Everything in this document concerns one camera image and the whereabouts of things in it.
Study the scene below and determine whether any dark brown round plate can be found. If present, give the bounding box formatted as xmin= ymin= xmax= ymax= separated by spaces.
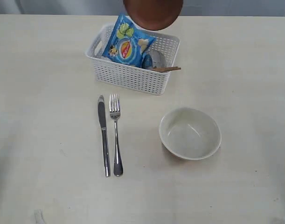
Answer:
xmin=123 ymin=0 xmax=183 ymax=31

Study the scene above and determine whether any pale green ceramic bowl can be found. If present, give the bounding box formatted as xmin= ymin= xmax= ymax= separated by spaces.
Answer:
xmin=159 ymin=107 xmax=222 ymax=161

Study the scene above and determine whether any silver table knife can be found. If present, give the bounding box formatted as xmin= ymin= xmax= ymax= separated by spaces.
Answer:
xmin=97 ymin=95 xmax=111 ymax=177

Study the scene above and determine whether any stainless steel cup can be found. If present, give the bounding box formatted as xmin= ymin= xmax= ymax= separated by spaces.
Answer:
xmin=141 ymin=50 xmax=166 ymax=70

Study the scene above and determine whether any white perforated plastic basket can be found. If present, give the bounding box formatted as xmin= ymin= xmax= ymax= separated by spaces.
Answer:
xmin=85 ymin=24 xmax=180 ymax=95

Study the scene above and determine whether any silver fork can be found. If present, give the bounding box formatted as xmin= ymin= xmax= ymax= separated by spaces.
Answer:
xmin=109 ymin=94 xmax=123 ymax=176

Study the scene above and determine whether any upper wooden chopstick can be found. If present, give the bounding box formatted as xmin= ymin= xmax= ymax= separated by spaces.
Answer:
xmin=152 ymin=66 xmax=181 ymax=72

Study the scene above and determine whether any blue chips bag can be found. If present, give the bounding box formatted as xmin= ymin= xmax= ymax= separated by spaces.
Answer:
xmin=102 ymin=14 xmax=156 ymax=67

